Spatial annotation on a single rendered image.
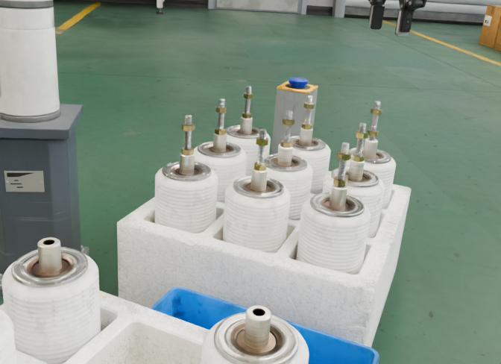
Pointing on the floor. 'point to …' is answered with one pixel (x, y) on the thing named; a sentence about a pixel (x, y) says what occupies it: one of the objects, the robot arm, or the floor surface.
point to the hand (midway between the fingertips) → (388, 24)
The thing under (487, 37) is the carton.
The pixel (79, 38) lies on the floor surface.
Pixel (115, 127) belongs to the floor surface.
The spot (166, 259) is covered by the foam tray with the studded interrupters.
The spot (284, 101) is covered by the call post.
